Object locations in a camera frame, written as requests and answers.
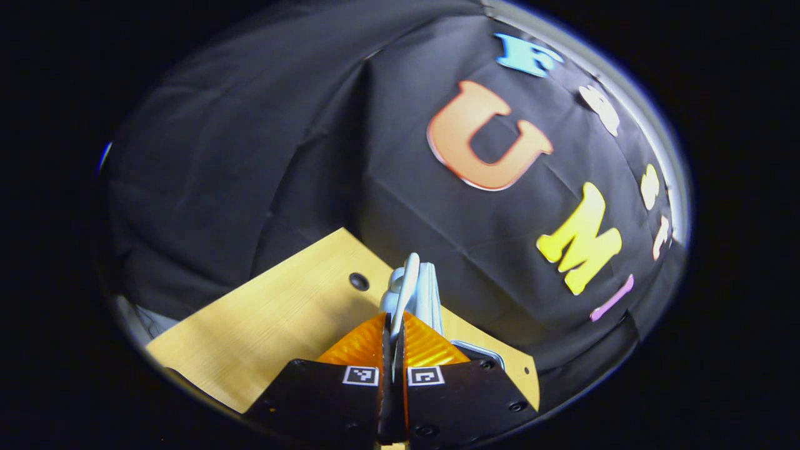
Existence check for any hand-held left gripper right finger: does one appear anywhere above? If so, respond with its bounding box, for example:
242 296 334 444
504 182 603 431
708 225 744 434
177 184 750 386
394 311 539 448

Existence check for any black backdrop cloth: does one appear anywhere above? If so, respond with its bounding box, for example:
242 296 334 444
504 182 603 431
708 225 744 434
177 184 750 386
100 0 688 376

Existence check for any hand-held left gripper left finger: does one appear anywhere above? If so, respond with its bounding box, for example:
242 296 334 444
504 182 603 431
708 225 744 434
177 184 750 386
242 311 393 448

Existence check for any light blue small suitcase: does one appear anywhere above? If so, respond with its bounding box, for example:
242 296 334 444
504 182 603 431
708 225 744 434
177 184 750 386
380 252 506 371

